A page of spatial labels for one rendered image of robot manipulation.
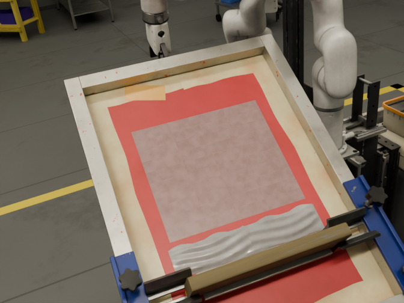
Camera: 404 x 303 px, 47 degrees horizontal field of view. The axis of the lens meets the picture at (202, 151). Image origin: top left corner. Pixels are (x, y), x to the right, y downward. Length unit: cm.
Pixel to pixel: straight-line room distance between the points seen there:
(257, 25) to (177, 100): 59
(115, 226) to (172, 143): 26
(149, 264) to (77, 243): 220
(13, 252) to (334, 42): 256
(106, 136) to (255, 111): 39
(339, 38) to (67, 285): 216
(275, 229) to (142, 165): 35
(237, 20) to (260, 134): 63
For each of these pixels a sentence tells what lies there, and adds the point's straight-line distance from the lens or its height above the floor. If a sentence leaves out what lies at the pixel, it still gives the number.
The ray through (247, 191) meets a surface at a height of 131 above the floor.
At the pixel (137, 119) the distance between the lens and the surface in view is 120.
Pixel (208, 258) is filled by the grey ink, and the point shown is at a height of 125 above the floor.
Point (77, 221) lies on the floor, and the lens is 341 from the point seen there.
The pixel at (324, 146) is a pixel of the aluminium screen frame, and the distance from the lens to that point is 119.
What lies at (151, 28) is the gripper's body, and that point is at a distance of 137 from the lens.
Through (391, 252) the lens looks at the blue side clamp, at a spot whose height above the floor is 121.
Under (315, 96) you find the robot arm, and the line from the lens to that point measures 151.
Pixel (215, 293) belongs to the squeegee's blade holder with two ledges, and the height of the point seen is 123.
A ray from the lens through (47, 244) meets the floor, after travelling 330.
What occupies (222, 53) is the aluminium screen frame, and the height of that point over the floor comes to 154.
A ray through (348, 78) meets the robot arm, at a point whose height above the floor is 143.
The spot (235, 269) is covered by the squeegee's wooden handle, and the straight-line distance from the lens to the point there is 94.
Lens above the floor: 196
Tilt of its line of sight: 30 degrees down
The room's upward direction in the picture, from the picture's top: 7 degrees counter-clockwise
